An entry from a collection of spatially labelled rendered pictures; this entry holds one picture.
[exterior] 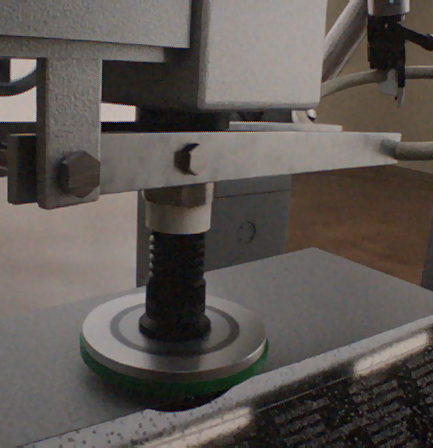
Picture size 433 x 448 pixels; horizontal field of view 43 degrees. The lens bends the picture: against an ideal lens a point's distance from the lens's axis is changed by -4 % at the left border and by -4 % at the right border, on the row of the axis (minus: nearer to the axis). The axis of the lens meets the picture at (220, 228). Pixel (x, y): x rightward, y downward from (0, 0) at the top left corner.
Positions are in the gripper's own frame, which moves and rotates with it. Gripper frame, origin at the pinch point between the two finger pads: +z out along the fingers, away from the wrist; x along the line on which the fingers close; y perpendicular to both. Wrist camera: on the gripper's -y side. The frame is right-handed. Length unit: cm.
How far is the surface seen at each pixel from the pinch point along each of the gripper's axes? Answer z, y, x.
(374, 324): 10, 12, 69
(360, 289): 14, 13, 56
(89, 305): 3, 52, 73
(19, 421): -5, 47, 101
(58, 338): 0, 52, 84
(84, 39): -38, 32, 98
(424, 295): 16, 3, 56
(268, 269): 13, 29, 50
